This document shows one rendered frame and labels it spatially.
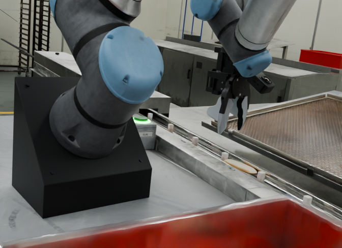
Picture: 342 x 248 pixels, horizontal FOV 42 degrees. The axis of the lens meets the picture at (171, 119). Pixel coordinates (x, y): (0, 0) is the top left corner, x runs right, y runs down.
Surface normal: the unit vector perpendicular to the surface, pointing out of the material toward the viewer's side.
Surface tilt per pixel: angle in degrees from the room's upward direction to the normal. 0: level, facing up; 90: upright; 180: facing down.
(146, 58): 52
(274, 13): 142
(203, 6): 90
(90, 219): 0
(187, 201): 0
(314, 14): 90
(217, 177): 90
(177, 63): 90
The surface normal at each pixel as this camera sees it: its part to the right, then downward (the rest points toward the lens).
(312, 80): 0.50, 0.25
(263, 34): 0.00, 0.91
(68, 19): -0.58, 0.03
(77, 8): -0.40, 0.07
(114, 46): 0.56, -0.40
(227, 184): -0.86, 0.02
